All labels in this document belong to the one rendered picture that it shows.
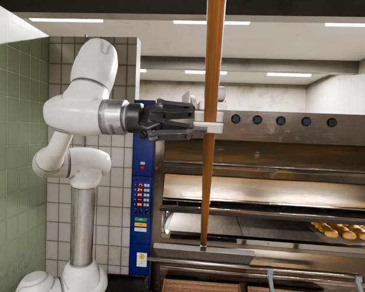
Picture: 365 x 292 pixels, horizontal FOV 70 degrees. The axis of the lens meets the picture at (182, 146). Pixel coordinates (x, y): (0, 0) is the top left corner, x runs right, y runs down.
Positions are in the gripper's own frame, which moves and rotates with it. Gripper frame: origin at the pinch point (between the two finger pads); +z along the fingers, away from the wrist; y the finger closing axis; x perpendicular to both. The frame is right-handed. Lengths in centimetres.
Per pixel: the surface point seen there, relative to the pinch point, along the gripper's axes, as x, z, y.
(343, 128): -90, 92, -85
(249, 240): -144, 34, -22
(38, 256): -151, -120, 3
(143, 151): -102, -46, -64
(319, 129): -91, 76, -84
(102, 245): -152, -75, -10
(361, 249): -144, 110, -22
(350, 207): -121, 98, -43
